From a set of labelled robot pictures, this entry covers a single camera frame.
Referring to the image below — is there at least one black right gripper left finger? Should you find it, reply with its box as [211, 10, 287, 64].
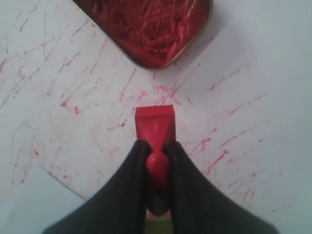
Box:
[43, 140, 152, 234]

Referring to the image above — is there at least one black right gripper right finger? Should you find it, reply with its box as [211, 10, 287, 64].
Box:
[164, 141, 278, 234]

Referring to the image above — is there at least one red plastic stamp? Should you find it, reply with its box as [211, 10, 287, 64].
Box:
[135, 104, 176, 216]

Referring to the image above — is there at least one red ink paste tin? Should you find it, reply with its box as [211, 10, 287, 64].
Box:
[73, 0, 213, 70]

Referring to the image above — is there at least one white paper sheet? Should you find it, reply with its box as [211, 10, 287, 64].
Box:
[0, 167, 84, 234]

